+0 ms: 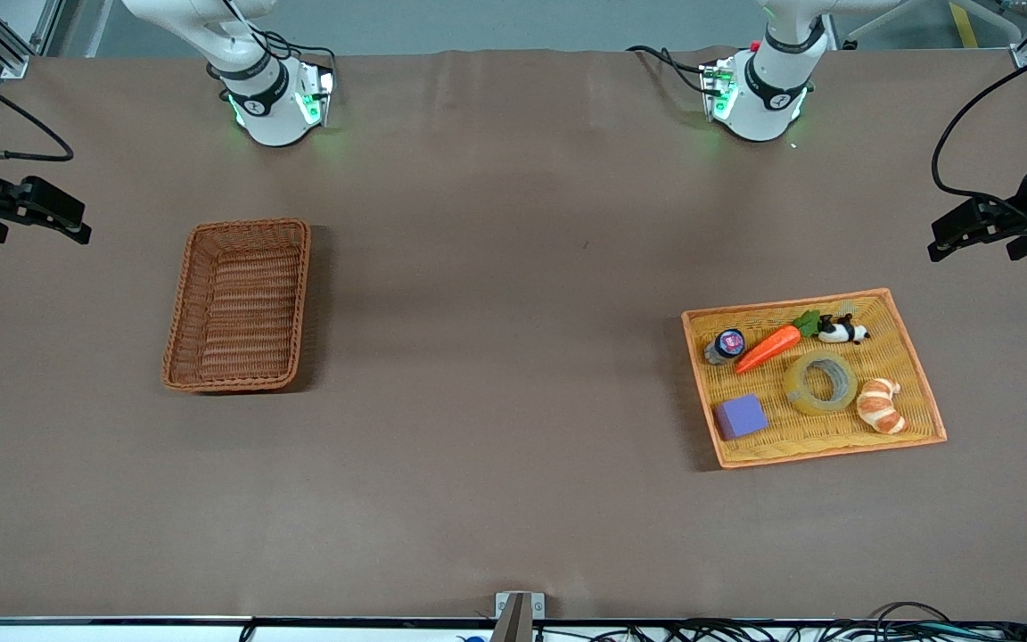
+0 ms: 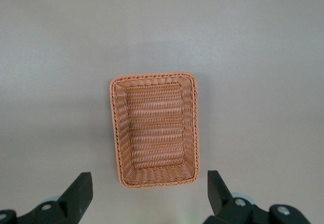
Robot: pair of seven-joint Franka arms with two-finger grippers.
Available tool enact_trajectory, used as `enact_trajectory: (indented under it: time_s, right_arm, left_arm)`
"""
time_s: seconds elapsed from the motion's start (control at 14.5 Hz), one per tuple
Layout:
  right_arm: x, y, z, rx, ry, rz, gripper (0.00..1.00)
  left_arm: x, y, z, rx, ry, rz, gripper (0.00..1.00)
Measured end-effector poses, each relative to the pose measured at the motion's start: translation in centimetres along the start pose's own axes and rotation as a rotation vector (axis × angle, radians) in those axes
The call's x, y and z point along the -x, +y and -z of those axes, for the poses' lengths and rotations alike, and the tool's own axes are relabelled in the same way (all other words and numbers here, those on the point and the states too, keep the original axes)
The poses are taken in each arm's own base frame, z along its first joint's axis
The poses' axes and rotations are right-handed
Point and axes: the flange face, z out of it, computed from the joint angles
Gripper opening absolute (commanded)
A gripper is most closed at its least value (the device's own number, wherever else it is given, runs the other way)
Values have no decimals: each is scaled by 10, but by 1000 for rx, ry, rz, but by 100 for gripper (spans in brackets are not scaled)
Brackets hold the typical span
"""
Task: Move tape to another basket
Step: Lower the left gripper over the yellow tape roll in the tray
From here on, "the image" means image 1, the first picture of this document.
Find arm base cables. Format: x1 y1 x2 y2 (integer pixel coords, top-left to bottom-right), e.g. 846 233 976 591
246 27 338 77
627 45 715 95

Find deep brown wicker basket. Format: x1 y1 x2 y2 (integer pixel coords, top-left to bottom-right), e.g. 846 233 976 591
161 218 312 394

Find white table edge rail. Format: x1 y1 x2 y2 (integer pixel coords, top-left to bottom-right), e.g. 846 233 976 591
0 617 1027 642

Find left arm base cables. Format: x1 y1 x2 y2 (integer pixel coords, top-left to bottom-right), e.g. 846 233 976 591
627 45 715 95

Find toy croissant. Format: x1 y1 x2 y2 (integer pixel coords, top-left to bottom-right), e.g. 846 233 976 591
856 378 908 435

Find black white panda figure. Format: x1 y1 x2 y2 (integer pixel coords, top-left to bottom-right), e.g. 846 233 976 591
817 313 871 345

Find flat yellow woven basket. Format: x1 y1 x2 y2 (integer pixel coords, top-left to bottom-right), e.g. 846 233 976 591
681 287 949 470

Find purple foam block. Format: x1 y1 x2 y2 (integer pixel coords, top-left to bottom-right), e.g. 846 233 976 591
713 393 769 441

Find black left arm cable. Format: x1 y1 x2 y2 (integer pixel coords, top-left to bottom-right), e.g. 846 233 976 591
931 40 1027 210

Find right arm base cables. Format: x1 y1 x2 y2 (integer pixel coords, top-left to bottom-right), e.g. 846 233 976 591
246 27 338 77

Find grey metal table bracket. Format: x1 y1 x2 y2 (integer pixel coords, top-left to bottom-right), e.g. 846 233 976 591
494 591 546 642

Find orange toy carrot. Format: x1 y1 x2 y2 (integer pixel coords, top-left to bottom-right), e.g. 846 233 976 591
735 309 822 375

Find black cable bundle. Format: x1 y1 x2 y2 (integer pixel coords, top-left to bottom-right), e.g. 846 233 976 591
531 602 1027 642

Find table cover cloth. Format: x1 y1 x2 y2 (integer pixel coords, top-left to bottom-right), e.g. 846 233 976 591
0 49 1027 622

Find small jar with dark lid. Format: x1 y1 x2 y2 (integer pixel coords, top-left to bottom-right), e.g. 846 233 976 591
703 328 748 366

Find yellowish clear tape roll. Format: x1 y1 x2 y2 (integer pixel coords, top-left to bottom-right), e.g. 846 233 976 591
783 350 859 417

